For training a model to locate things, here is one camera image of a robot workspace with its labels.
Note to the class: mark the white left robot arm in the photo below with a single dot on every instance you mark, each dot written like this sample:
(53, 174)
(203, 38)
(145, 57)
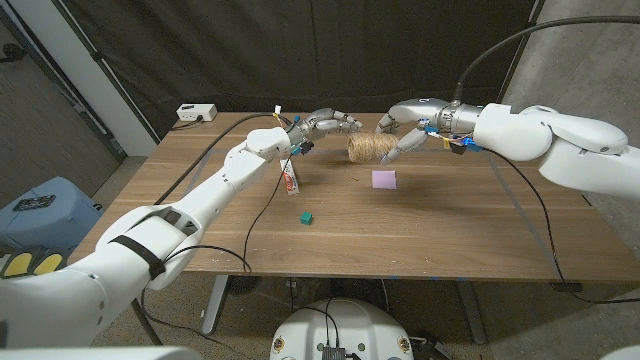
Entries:
(150, 240)

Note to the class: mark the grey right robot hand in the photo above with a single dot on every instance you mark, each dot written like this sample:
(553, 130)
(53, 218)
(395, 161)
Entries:
(425, 115)

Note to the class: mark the black wall rail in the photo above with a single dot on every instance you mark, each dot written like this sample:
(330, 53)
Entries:
(102, 132)

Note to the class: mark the brown twine spool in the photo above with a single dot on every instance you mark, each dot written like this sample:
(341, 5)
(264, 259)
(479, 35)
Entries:
(370, 146)

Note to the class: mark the black torso port module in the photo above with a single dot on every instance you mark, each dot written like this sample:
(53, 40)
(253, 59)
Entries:
(333, 353)

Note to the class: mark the white red toothpaste tube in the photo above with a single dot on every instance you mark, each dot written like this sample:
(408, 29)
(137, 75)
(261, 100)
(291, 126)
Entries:
(291, 181)

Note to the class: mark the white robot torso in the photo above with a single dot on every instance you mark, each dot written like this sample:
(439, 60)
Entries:
(345, 325)

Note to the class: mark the white power box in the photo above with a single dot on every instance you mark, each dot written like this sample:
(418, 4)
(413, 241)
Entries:
(196, 112)

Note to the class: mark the yellow black foot pedal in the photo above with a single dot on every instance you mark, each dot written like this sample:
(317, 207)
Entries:
(17, 264)
(48, 263)

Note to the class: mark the small green block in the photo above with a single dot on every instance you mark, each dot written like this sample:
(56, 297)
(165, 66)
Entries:
(306, 218)

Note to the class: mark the black wall hook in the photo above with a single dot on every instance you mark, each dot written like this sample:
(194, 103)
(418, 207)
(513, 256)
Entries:
(12, 51)

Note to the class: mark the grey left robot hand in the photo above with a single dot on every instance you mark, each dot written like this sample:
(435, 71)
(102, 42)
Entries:
(322, 124)

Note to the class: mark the black backdrop curtain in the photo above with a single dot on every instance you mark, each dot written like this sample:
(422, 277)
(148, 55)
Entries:
(300, 50)

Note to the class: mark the black backdrop stand pole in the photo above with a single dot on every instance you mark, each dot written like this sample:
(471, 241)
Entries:
(125, 96)
(521, 50)

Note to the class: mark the grey table leg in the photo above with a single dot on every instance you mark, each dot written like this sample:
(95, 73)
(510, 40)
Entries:
(215, 305)
(471, 312)

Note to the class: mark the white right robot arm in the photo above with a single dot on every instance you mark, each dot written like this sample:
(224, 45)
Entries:
(560, 145)

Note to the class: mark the pink sticky note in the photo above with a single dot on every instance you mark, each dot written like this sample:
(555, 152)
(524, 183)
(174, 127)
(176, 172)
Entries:
(384, 180)

